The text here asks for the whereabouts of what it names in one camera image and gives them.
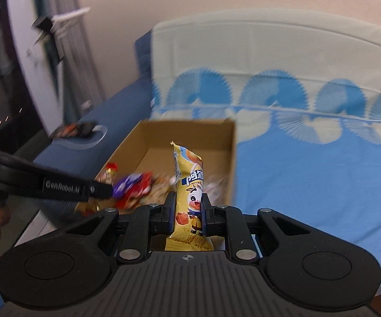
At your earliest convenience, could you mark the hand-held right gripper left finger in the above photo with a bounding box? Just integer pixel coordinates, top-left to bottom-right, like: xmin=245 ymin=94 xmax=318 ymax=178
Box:
xmin=65 ymin=192 xmax=178 ymax=265

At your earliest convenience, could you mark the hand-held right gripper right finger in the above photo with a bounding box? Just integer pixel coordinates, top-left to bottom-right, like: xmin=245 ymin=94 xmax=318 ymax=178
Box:
xmin=201 ymin=193 xmax=313 ymax=265

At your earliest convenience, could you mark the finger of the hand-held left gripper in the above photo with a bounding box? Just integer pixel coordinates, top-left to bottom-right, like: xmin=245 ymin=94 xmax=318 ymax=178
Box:
xmin=0 ymin=143 xmax=114 ymax=203

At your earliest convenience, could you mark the yellow snack packet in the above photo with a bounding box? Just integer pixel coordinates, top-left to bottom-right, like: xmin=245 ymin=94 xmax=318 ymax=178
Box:
xmin=164 ymin=141 xmax=215 ymax=252

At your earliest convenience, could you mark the brown cardboard box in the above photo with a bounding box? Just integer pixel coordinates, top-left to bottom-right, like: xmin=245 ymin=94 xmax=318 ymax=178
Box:
xmin=75 ymin=118 xmax=237 ymax=252

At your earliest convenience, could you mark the clear mixed nut packet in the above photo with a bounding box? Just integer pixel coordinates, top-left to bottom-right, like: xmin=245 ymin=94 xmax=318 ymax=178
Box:
xmin=149 ymin=176 xmax=176 ymax=205

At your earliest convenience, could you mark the clear candy bag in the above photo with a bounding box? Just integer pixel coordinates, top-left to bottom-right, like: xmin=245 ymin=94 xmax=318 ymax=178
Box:
xmin=207 ymin=174 xmax=231 ymax=203

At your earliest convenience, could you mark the red glossy snack packet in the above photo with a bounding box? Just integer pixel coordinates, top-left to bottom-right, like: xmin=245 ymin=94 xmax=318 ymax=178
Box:
xmin=116 ymin=172 xmax=154 ymax=209

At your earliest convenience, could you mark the brown red candy bar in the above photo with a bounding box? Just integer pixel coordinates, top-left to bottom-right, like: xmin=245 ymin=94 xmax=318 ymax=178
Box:
xmin=98 ymin=161 xmax=119 ymax=185

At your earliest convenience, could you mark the black smartphone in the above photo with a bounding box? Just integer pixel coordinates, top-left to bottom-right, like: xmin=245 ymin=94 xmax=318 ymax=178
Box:
xmin=50 ymin=122 xmax=97 ymax=139

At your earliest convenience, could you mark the dark blue quilt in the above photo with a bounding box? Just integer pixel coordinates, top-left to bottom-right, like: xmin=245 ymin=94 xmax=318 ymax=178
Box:
xmin=13 ymin=30 xmax=158 ymax=248

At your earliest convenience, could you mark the blue white printed blanket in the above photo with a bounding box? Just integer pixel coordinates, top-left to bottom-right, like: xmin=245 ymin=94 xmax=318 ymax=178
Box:
xmin=149 ymin=10 xmax=381 ymax=296

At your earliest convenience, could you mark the white framed window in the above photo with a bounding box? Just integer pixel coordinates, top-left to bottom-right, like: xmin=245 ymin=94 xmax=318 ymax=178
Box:
xmin=0 ymin=0 xmax=68 ymax=139

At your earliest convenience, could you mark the gooseneck phone holder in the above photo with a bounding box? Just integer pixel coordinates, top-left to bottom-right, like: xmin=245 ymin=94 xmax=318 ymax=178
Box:
xmin=32 ymin=7 xmax=92 ymax=119

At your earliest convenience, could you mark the smartphone with white cable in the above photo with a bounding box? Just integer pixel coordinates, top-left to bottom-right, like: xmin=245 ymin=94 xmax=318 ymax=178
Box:
xmin=63 ymin=124 xmax=109 ymax=150

